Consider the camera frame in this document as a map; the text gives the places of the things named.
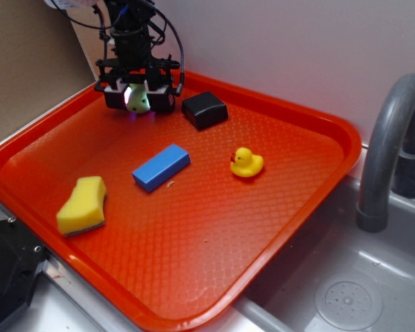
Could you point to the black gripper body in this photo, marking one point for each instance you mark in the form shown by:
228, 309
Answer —
156, 71

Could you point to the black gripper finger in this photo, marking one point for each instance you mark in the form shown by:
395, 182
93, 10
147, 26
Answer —
160, 98
117, 96

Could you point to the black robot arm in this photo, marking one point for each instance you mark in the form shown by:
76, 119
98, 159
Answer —
136, 27

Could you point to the black rectangular block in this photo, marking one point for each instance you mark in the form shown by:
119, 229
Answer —
204, 110

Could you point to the blue rectangular block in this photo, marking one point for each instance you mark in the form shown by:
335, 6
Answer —
161, 167

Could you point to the brown cardboard panel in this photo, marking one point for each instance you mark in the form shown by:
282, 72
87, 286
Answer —
41, 62

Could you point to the yellow rubber duck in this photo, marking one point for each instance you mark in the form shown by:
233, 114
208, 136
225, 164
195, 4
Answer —
245, 164

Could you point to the red plastic tray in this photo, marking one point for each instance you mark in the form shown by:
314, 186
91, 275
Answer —
175, 258

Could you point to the yellow sponge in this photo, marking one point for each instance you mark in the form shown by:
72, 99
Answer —
84, 209

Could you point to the grey toy faucet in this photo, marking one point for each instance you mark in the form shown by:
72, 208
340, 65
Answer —
390, 162

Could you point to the grey plastic sink basin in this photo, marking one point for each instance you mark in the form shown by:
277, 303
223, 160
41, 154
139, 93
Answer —
332, 276

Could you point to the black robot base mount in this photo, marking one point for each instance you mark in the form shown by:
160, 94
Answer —
22, 257

